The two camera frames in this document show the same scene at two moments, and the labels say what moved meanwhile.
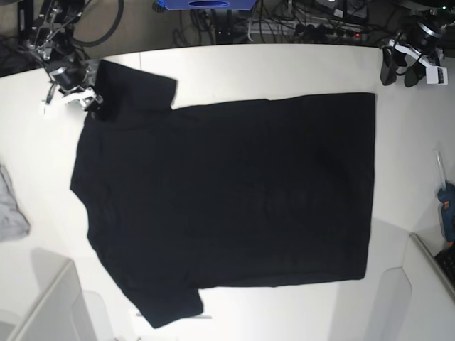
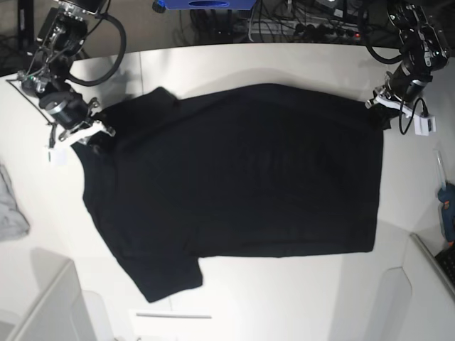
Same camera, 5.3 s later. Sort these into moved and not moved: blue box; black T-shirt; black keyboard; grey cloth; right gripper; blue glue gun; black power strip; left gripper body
Moved: left gripper body; black T-shirt; right gripper
Not moved: black keyboard; grey cloth; black power strip; blue glue gun; blue box
